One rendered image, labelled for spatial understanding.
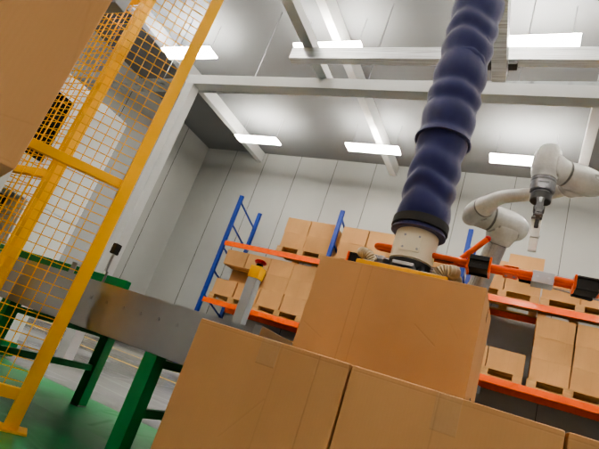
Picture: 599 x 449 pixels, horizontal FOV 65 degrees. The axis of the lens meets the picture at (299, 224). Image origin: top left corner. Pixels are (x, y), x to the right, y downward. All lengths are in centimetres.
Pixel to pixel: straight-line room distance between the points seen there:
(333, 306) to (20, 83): 124
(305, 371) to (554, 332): 823
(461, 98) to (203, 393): 157
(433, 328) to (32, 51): 132
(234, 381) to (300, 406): 17
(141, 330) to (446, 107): 150
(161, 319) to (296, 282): 843
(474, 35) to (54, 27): 185
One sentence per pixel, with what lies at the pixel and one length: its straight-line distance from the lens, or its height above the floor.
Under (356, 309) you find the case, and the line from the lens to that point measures 170.
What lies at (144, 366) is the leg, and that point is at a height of 36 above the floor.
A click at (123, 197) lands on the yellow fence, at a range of 209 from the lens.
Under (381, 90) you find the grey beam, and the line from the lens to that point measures 451.
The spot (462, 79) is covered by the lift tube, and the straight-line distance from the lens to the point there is 221.
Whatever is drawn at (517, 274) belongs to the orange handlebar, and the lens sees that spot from 186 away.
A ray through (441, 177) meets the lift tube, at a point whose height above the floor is 139.
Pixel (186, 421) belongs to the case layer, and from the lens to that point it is 118.
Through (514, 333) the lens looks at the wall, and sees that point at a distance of 1045.
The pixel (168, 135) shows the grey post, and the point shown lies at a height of 241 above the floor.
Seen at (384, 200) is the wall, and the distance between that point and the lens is 1181.
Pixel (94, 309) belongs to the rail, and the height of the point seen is 48.
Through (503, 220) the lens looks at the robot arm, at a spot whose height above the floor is 150.
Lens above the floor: 47
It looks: 18 degrees up
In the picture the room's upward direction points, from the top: 19 degrees clockwise
